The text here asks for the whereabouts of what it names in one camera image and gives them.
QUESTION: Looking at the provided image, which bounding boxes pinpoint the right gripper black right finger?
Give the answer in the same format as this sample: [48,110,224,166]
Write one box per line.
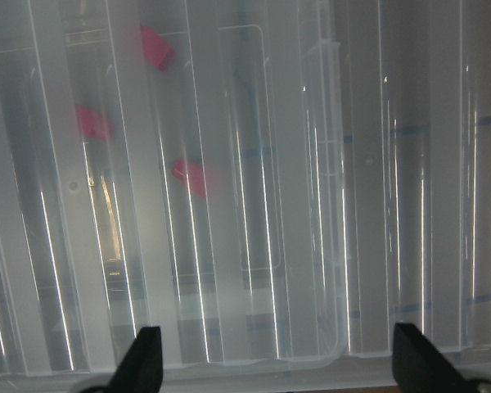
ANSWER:
[392,323,470,391]

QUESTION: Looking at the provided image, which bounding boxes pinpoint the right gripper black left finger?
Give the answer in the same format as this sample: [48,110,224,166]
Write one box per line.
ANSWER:
[106,327,163,389]

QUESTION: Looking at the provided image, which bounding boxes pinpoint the clear plastic box lid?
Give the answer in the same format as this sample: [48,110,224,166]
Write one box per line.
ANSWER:
[0,1,491,380]

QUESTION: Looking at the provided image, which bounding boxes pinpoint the clear plastic storage box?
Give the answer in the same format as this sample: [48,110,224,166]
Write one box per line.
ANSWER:
[0,1,347,377]

